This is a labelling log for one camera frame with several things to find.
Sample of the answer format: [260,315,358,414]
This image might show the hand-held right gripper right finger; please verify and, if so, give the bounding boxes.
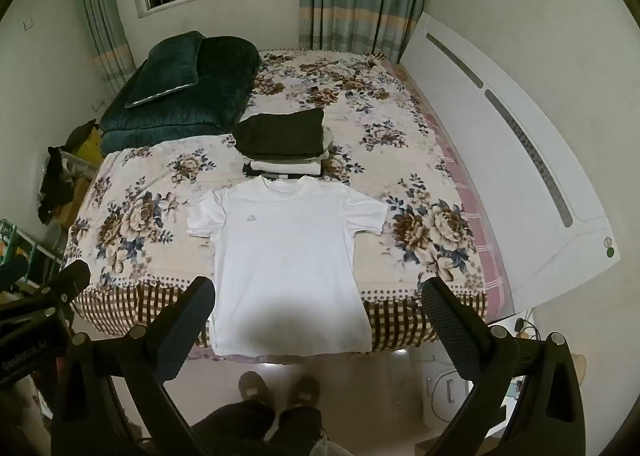
[421,277,587,456]

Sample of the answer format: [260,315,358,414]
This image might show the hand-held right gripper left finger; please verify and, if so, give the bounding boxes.
[50,276,217,456]

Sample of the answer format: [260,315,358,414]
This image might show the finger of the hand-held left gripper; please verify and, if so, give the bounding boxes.
[0,260,92,331]
[0,256,29,289]

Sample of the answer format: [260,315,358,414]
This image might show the white t-shirt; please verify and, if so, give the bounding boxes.
[187,175,390,357]

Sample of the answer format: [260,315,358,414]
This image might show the stack of dark clothes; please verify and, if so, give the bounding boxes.
[233,108,326,160]

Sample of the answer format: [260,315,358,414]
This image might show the black clothes pile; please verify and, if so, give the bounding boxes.
[37,146,77,225]

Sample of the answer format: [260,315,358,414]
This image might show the green rack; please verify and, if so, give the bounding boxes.
[0,218,66,297]

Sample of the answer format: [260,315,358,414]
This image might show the grey bucket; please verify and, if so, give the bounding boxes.
[45,223,67,263]

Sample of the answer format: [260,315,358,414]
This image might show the white floor appliance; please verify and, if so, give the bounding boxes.
[424,366,474,430]

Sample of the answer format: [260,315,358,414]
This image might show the cardboard box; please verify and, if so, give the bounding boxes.
[50,175,90,227]

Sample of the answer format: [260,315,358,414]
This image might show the person's left shoe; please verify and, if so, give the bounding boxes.
[238,371,271,408]

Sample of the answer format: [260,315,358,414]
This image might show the person's shoe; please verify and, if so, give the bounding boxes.
[238,371,271,408]
[290,375,321,410]

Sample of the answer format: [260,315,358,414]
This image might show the person's black trousers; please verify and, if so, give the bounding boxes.
[192,400,324,456]

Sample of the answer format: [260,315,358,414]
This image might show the person's right shoe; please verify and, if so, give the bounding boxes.
[290,375,321,410]

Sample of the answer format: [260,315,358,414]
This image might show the yellow box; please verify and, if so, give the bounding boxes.
[75,128,104,167]

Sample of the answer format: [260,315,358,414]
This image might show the dark cloth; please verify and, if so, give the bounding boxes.
[65,119,99,151]

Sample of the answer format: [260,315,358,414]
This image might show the white headboard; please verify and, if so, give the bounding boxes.
[400,12,622,317]

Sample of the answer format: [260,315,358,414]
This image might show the white folded garment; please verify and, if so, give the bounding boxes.
[242,156,332,177]

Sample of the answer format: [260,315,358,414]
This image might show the floral bed sheet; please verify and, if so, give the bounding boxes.
[62,48,490,352]

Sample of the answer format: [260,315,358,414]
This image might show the dark green pillow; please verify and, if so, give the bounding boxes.
[124,30,206,109]

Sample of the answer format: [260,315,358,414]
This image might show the dark green quilt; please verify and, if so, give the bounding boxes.
[99,36,262,157]

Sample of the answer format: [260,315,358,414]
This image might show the narrow blue-grey curtain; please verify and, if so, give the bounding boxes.
[70,0,137,97]

